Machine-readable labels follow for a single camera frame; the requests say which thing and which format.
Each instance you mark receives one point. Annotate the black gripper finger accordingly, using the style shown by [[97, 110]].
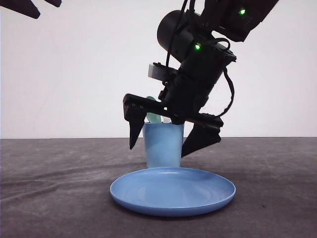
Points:
[[135, 116], [200, 137], [55, 3], [25, 7]]

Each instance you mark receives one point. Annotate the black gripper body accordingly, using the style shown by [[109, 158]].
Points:
[[188, 91]]

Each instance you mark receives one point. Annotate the mint green plastic spoon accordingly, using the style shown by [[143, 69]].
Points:
[[154, 118]]

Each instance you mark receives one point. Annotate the light blue plastic cup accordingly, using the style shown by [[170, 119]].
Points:
[[163, 144]]

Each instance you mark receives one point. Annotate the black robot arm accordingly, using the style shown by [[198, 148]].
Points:
[[196, 41]]

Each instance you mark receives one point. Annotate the blue plastic plate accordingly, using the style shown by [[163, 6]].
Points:
[[172, 192]]

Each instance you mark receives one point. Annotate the black wrist camera with cable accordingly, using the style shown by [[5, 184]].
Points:
[[160, 72]]

